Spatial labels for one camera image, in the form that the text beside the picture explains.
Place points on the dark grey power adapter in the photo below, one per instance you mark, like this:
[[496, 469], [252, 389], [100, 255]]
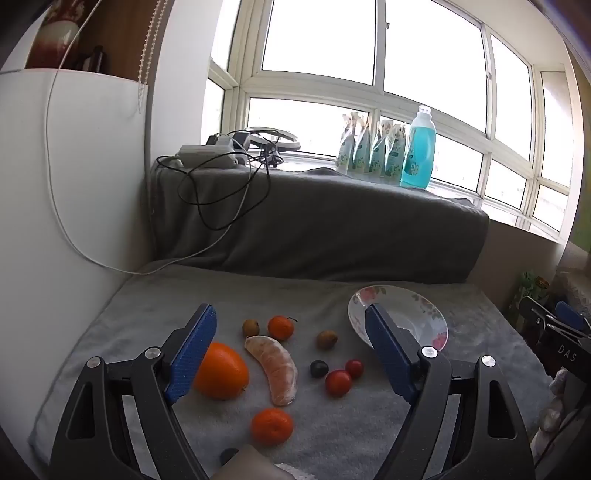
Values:
[[213, 141]]

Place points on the red and white vase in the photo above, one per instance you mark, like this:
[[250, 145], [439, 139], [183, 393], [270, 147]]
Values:
[[53, 41]]

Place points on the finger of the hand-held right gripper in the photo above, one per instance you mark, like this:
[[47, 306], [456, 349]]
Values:
[[542, 316], [570, 314]]

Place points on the beige cloth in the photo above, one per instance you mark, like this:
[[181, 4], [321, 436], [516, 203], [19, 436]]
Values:
[[247, 464]]

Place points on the mandarin with stem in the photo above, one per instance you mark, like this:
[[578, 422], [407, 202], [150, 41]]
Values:
[[280, 327]]

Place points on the white window frame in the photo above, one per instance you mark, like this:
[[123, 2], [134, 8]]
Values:
[[323, 91]]

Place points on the peeled pomelo segment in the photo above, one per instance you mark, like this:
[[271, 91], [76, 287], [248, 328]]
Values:
[[277, 369]]

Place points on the small cherry tomato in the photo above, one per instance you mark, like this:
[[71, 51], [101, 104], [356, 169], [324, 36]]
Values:
[[354, 368]]

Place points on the small dark bottle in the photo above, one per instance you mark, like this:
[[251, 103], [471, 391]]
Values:
[[98, 60]]

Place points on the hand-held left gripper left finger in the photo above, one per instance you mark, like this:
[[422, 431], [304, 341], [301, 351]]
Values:
[[194, 350]]

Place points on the floral white plate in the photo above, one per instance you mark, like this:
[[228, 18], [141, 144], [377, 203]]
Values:
[[415, 314]]

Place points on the large orange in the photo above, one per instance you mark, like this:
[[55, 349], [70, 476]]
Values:
[[220, 371]]

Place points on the blue liquid bottle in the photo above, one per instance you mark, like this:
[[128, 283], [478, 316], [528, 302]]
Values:
[[418, 152]]

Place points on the teal refill pouch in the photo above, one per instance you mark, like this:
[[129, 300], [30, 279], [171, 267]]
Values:
[[395, 161], [345, 157], [377, 159], [361, 159]]

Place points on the dark grey blanket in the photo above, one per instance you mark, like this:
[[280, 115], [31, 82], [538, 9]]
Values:
[[346, 221]]

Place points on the white power strip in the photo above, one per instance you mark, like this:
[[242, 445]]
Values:
[[203, 152]]

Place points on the white board panel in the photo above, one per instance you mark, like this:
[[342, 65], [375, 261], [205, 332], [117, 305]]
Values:
[[92, 184]]

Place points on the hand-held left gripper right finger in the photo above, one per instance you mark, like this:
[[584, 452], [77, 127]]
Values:
[[388, 350]]

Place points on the light grey plush blanket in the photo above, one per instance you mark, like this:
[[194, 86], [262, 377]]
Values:
[[323, 438]]

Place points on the brown longan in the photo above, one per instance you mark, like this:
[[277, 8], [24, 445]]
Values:
[[326, 340], [250, 328]]

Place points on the stemless mandarin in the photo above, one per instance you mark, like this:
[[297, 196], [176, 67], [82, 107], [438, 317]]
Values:
[[272, 427]]

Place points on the dark grape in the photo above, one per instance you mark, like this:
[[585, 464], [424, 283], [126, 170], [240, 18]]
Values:
[[318, 369]]

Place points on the large cherry tomato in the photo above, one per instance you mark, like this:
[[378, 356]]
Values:
[[338, 383]]

